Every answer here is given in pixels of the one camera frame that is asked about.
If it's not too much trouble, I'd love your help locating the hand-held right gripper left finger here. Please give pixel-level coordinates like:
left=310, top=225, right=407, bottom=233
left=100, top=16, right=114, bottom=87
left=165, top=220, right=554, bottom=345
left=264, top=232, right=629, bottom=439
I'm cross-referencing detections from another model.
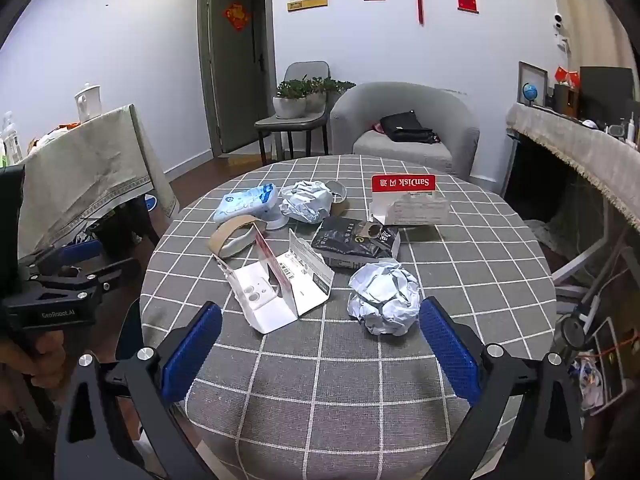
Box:
left=54, top=301, right=223, bottom=480

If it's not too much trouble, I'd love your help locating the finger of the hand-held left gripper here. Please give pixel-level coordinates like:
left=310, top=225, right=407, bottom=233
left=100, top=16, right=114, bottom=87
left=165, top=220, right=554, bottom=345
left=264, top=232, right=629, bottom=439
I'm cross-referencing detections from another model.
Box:
left=30, top=257, right=142, bottom=302
left=17, top=239, right=104, bottom=277

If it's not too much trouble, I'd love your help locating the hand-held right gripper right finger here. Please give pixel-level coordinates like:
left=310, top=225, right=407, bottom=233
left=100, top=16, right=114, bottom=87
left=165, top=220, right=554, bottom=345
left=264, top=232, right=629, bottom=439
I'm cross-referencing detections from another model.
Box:
left=419, top=296, right=598, bottom=480

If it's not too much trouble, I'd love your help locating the white paper ball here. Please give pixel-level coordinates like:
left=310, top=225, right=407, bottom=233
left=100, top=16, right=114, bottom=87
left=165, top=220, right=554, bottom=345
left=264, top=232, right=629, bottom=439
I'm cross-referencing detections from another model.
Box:
left=348, top=259, right=422, bottom=337
left=279, top=180, right=335, bottom=224

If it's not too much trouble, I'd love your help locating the white packaging box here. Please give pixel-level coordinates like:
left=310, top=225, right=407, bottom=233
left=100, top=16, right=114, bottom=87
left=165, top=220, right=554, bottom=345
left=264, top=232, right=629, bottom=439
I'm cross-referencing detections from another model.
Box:
left=212, top=224, right=336, bottom=335

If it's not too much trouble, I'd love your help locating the blue wet wipes packet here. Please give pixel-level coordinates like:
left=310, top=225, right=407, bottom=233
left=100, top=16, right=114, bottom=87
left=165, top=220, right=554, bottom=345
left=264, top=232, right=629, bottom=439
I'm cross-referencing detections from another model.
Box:
left=213, top=183, right=279, bottom=224

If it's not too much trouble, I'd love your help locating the person's left hand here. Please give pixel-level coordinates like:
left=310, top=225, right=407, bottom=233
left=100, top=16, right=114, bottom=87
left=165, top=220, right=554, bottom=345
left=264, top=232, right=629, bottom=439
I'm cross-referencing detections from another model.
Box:
left=0, top=331, right=67, bottom=390

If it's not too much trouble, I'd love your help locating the beige tablecloth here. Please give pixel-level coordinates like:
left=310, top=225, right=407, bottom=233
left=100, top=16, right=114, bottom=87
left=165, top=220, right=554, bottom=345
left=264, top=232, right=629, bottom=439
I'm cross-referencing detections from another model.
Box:
left=15, top=104, right=180, bottom=261

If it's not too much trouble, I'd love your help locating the brown cardboard tape core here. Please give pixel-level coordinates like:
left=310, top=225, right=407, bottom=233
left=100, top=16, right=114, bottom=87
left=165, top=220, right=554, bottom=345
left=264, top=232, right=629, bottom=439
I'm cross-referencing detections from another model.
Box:
left=208, top=214, right=261, bottom=261

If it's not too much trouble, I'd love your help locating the grey checked tablecloth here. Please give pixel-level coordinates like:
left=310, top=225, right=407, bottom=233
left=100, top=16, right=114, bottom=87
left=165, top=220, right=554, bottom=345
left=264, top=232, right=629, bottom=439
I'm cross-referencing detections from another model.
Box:
left=140, top=154, right=558, bottom=480

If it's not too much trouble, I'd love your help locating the white kettle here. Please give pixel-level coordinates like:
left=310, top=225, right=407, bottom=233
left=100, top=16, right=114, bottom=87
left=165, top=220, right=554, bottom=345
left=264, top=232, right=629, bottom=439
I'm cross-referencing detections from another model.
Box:
left=74, top=82, right=104, bottom=123

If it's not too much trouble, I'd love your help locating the red and white card package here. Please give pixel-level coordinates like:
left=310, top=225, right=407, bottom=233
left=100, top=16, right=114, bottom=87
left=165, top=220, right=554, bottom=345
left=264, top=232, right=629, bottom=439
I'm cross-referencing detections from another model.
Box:
left=369, top=174, right=451, bottom=227

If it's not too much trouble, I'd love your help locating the grey armchair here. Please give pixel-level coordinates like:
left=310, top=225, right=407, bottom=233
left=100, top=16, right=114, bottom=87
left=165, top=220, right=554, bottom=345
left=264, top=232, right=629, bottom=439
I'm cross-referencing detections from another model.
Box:
left=329, top=81, right=481, bottom=178

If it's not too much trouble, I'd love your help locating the grey green door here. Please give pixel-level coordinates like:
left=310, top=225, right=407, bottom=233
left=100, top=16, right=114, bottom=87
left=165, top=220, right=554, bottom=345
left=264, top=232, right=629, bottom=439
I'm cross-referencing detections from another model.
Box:
left=197, top=0, right=278, bottom=158

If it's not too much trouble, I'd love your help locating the black bag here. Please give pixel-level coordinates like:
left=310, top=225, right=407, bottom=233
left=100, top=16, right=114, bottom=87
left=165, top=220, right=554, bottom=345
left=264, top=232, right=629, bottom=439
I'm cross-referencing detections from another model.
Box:
left=380, top=110, right=440, bottom=144

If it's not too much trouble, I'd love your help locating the cream lace trimmed cloth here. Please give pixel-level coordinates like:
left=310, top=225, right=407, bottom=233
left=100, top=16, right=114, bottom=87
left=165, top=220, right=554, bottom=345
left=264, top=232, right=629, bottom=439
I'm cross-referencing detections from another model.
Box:
left=506, top=102, right=640, bottom=233

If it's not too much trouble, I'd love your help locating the grey chair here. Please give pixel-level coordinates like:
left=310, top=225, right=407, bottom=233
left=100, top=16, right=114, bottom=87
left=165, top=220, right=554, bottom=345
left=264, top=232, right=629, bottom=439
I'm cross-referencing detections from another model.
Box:
left=255, top=61, right=332, bottom=165

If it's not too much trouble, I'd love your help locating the potted plant white pot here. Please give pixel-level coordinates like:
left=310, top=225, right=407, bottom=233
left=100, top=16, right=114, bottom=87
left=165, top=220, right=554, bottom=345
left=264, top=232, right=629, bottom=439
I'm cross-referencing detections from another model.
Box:
left=272, top=79, right=311, bottom=120
left=305, top=76, right=357, bottom=111

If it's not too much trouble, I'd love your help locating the red door decoration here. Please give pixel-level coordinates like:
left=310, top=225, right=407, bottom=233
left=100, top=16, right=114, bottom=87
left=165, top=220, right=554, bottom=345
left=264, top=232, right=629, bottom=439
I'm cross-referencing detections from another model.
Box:
left=223, top=2, right=252, bottom=32

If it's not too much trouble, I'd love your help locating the black monitor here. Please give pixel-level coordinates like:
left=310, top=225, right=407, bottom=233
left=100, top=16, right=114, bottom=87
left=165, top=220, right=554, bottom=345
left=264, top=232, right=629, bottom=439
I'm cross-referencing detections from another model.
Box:
left=579, top=66, right=635, bottom=123

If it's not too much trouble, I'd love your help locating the picture frame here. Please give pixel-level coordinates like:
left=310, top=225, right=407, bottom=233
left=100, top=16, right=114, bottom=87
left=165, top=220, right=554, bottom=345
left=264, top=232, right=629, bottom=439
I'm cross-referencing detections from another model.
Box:
left=516, top=61, right=549, bottom=107

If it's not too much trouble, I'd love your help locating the white security camera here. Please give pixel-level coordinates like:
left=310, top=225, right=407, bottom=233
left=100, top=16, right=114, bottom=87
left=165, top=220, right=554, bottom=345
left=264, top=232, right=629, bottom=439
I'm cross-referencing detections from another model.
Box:
left=552, top=11, right=571, bottom=51

